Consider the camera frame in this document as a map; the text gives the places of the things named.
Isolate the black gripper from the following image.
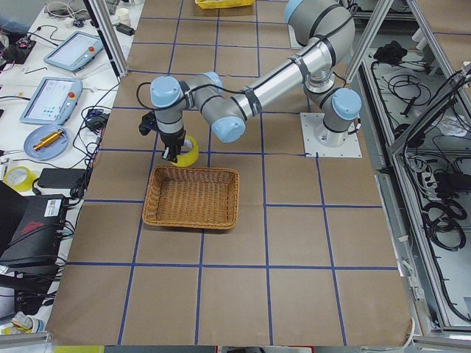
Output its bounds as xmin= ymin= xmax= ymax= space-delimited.
xmin=159 ymin=130 xmax=185 ymax=162

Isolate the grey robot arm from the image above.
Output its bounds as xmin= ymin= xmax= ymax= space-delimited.
xmin=138 ymin=1 xmax=362 ymax=163

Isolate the spare yellow tape roll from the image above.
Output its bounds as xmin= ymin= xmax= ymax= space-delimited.
xmin=3 ymin=166 xmax=37 ymax=193

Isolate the brown wicker basket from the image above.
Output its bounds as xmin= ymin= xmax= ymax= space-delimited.
xmin=142 ymin=165 xmax=240 ymax=230

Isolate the black power brick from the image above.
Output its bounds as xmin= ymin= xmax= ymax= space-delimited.
xmin=37 ymin=168 xmax=85 ymax=189

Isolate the brass cylinder tool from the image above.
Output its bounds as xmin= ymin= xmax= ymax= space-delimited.
xmin=33 ymin=129 xmax=64 ymax=151

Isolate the near teach pendant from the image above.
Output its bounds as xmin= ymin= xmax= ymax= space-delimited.
xmin=19 ymin=76 xmax=83 ymax=125

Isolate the teach pendant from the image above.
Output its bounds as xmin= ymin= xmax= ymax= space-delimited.
xmin=43 ymin=31 xmax=104 ymax=72
xmin=19 ymin=76 xmax=83 ymax=125

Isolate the blue bowl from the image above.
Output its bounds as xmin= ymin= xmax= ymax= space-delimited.
xmin=24 ymin=124 xmax=69 ymax=161

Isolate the far teach pendant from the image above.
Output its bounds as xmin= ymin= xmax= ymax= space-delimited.
xmin=43 ymin=31 xmax=104 ymax=72

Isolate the yellow plastic basket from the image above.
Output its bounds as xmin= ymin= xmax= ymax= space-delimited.
xmin=194 ymin=0 xmax=255 ymax=10

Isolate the black computer box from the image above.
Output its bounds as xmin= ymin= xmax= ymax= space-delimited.
xmin=1 ymin=183 xmax=69 ymax=268

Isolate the aluminium frame post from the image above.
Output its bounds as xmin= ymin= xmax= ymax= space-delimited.
xmin=83 ymin=0 xmax=129 ymax=78

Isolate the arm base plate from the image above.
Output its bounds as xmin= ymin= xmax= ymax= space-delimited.
xmin=300 ymin=113 xmax=362 ymax=158

